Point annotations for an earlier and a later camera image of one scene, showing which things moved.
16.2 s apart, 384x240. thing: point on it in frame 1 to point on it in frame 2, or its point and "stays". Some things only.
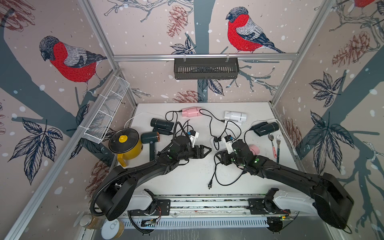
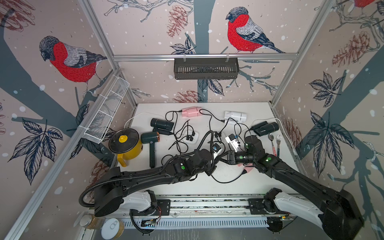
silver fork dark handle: [278, 140] stays
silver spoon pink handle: [271, 137] stays
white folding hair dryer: [237, 117] stays
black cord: [209, 184] to [244, 172]
